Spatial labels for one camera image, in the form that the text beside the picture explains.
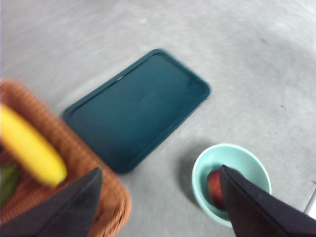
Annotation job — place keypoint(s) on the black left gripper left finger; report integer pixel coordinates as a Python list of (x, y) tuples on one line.
[(56, 212)]

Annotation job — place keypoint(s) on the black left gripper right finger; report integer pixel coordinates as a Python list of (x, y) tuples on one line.
[(259, 212)]

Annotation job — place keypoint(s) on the dark red plum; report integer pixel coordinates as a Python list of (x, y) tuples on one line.
[(214, 187)]

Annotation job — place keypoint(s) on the teal ceramic bowl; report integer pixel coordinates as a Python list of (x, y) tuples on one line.
[(237, 158)]

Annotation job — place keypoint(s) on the brown wicker basket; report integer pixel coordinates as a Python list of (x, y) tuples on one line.
[(74, 158)]

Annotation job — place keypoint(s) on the green bumpy avocado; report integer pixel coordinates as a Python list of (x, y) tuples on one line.
[(7, 182)]

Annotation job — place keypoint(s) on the yellow banana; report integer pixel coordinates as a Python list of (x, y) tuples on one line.
[(29, 150)]

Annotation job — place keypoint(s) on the dark teal rectangular tray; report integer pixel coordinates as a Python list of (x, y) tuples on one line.
[(138, 108)]

